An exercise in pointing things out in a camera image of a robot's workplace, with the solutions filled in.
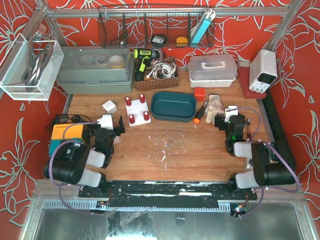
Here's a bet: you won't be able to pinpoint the small white cube box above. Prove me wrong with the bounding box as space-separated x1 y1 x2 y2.
102 100 117 114

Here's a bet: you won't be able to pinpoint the white peg base plate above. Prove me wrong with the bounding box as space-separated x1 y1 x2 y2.
125 97 151 127

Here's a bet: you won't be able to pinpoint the red coil spring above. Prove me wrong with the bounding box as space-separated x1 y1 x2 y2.
139 94 146 104
128 114 136 125
125 96 132 107
143 111 150 121

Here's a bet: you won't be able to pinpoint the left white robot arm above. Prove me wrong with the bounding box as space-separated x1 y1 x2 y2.
44 114 126 190

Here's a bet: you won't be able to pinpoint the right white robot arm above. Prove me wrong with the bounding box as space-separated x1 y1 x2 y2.
214 113 301 193

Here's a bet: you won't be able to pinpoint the small plastic parts bag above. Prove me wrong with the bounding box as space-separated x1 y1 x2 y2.
113 136 121 144

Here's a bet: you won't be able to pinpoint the white work glove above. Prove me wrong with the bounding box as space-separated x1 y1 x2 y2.
205 94 225 124

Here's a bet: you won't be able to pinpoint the orange and teal device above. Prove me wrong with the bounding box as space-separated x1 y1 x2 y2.
49 123 91 157

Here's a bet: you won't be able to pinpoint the orange red cube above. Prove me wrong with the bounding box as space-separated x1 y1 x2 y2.
193 87 206 102

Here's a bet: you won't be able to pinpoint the teal plastic tray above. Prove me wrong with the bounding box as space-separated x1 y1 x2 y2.
150 91 197 123

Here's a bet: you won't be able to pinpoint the red book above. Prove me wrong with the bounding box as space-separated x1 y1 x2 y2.
236 66 267 100

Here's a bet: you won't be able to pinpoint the wicker basket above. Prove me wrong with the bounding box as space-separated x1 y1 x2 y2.
133 57 179 91

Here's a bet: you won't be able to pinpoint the grey plastic toolbox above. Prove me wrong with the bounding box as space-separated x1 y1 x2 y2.
56 46 134 95

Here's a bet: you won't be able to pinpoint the white power supply unit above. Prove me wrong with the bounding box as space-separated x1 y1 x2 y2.
249 49 277 94

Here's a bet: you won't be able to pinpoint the white plastic storage box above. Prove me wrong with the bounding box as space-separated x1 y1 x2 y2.
188 54 238 88

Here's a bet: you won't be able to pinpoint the light blue book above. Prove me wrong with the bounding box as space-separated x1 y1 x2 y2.
190 18 211 48

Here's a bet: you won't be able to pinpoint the red handled ratchet wrench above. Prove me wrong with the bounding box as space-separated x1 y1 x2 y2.
245 118 252 139

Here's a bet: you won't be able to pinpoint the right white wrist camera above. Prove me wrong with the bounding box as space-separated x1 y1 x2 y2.
224 105 238 123

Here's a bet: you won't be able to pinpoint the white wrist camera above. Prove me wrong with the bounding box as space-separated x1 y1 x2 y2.
224 105 238 123
97 114 114 130

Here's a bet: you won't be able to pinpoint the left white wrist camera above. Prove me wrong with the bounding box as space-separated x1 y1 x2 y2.
97 114 114 130

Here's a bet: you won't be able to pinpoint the black cable tangle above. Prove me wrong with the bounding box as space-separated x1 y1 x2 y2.
45 113 101 133

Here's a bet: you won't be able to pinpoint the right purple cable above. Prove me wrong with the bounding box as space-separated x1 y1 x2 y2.
232 106 302 218

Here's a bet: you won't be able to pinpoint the orange handled screwdriver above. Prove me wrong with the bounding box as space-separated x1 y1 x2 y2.
193 100 208 125

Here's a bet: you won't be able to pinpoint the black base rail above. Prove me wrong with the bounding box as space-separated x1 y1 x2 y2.
78 180 257 212

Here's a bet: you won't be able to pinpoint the white coiled cables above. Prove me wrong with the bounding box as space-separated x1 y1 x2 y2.
147 62 178 80

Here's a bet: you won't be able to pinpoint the green yellow cordless drill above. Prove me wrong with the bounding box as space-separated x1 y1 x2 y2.
133 48 160 82

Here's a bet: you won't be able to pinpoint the grey cables in bin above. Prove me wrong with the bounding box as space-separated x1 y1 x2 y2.
21 37 55 92

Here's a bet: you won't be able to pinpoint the clear acrylic wall bin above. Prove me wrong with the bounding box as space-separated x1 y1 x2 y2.
0 34 64 101

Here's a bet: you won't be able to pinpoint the black wire mesh shelf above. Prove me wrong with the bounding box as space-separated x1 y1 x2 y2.
97 3 215 49

